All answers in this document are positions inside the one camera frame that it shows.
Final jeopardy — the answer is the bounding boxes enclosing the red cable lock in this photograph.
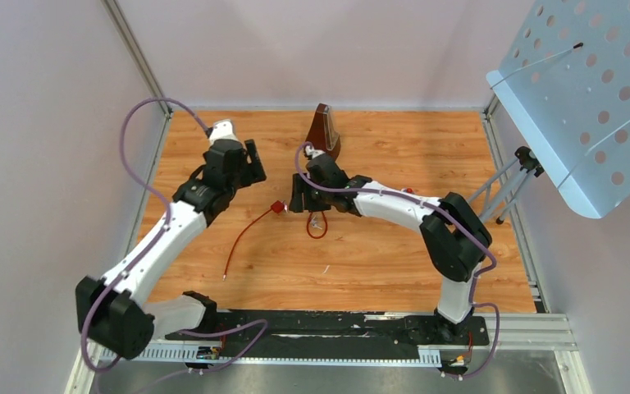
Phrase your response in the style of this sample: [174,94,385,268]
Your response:
[221,200,286,281]
[306,212,328,240]

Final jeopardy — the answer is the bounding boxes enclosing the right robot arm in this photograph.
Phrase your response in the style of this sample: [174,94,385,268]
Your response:
[289,153,492,343]

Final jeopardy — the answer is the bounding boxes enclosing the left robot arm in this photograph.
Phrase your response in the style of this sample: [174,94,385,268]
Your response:
[75,139,267,360]

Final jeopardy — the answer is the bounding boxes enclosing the brown wooden metronome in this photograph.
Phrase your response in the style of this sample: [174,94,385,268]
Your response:
[305,103,341,159]

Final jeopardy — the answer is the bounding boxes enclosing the blue perforated metal stand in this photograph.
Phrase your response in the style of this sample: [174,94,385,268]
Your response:
[486,1,630,219]

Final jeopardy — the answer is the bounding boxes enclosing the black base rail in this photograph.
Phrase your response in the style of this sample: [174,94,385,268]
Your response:
[197,309,490,355]

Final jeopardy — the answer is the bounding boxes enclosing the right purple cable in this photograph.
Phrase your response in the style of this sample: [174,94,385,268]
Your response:
[294,141,498,305]

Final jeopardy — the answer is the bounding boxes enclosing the purple cable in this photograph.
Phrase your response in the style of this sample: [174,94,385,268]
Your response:
[294,141,498,305]
[80,98,212,374]

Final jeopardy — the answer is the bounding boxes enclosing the white cable duct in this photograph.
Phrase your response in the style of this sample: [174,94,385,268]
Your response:
[97,342,444,368]

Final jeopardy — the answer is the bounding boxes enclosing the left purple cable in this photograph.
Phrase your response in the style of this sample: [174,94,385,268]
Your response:
[80,98,212,374]

